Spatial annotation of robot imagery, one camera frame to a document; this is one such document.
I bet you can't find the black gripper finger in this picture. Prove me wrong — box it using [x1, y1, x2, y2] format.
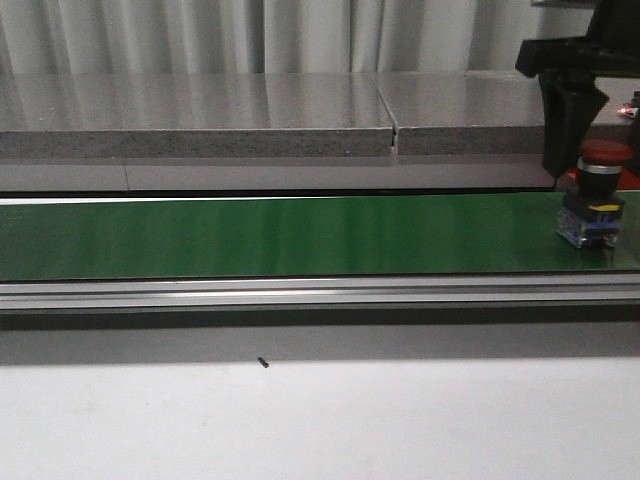
[538, 71, 609, 178]

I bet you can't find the red plastic tray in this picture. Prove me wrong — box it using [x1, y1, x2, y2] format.
[567, 167, 640, 193]

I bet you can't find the aluminium conveyor frame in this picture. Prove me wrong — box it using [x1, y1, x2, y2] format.
[1, 271, 639, 330]

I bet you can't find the red mushroom push button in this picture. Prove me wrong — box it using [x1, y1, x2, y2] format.
[557, 139, 633, 248]

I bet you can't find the green conveyor belt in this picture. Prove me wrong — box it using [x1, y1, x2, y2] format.
[1, 192, 639, 282]

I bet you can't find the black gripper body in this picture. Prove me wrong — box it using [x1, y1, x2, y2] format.
[515, 0, 639, 78]

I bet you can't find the white pleated curtain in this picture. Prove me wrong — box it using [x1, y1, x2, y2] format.
[1, 1, 591, 74]

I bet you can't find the small green circuit board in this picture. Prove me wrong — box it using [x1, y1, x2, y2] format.
[616, 103, 640, 119]

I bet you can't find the grey granite counter slab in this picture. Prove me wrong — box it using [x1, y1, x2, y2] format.
[374, 67, 640, 157]
[1, 73, 395, 159]

